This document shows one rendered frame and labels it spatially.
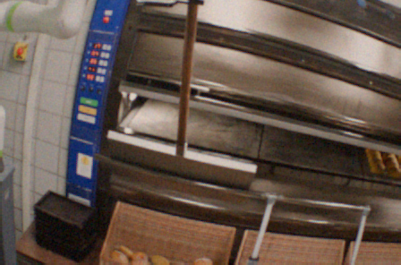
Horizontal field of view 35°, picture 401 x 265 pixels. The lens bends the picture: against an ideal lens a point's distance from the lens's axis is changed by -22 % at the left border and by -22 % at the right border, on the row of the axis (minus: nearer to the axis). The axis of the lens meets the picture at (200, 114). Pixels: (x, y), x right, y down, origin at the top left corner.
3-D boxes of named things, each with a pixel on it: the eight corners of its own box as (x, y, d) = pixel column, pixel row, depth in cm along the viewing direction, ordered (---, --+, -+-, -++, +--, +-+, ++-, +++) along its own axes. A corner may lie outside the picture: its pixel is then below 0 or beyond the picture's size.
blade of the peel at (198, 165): (254, 172, 282) (256, 166, 283) (107, 137, 285) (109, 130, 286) (243, 204, 314) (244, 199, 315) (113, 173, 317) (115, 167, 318)
